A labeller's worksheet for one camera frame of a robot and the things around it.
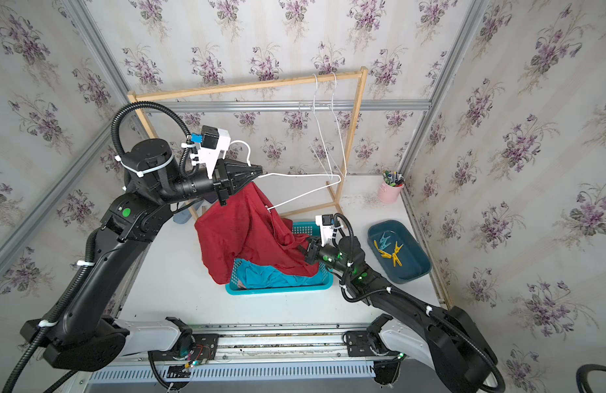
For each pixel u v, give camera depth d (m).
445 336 0.41
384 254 0.92
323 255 0.67
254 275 0.80
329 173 1.27
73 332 0.36
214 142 0.41
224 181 0.44
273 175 0.53
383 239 0.96
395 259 0.91
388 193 1.05
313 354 0.73
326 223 0.67
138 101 0.36
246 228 0.63
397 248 0.93
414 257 0.92
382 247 0.95
